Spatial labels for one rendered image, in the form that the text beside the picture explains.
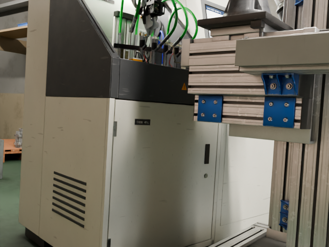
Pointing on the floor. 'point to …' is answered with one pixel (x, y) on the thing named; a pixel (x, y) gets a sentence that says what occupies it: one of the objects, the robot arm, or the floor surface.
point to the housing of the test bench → (34, 118)
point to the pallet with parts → (13, 146)
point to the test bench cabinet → (83, 172)
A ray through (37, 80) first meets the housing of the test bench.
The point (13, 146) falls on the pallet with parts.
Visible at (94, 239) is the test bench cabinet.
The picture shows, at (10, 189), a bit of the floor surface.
